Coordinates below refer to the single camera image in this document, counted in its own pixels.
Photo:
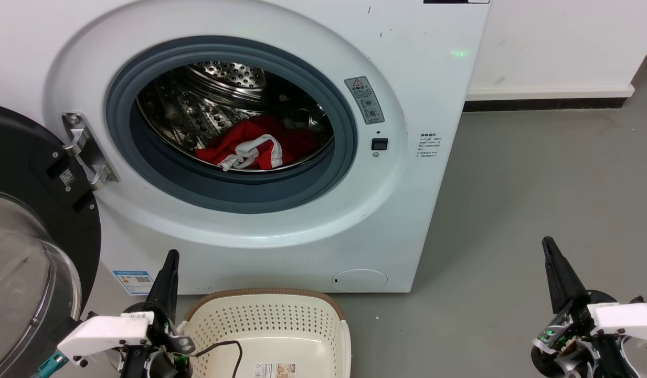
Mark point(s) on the white front-load washing machine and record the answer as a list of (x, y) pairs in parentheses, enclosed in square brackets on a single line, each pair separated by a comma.
[(417, 210)]

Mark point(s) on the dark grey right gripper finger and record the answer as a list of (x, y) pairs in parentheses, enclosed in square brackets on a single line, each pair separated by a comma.
[(562, 278)]

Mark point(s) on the white wall baseboard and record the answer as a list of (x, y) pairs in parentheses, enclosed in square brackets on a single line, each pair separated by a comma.
[(543, 94)]

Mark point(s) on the stainless steel washing machine drum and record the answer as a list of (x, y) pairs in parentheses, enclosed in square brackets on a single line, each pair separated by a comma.
[(197, 105)]

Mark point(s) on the red garment with white stripes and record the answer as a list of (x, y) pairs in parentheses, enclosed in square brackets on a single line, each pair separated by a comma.
[(239, 131)]

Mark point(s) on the blue energy label sticker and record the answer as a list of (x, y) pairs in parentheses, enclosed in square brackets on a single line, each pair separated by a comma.
[(134, 282)]

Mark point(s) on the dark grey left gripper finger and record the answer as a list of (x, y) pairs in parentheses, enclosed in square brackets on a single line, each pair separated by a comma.
[(166, 283)]

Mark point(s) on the cream perforated laundry basket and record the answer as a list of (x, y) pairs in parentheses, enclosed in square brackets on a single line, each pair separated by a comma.
[(281, 325)]

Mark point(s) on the metal door hinge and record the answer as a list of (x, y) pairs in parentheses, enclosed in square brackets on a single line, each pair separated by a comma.
[(87, 149)]

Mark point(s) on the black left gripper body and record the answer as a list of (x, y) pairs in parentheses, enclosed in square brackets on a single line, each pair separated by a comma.
[(160, 362)]

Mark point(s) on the washing machine glass door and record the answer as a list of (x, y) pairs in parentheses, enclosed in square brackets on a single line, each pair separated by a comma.
[(19, 157)]

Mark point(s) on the black door latch slot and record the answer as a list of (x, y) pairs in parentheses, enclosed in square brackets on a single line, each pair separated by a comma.
[(380, 144)]

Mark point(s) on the teal left camera connector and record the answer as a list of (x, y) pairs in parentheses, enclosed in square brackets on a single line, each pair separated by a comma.
[(50, 365)]

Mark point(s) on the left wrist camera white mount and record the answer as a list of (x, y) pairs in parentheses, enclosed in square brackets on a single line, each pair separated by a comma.
[(103, 333)]

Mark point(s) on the printed paper product label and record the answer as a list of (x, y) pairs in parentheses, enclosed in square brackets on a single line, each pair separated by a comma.
[(274, 370)]

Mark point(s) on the grey warning sticker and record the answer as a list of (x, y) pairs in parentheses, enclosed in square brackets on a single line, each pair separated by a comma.
[(365, 100)]

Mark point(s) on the small printed text sticker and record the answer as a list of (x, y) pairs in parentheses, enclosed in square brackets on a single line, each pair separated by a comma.
[(430, 145)]

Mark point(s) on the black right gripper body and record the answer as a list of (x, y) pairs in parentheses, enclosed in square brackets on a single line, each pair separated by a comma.
[(564, 346)]

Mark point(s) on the grey rubber door gasket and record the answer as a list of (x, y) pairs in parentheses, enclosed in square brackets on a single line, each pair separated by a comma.
[(223, 194)]

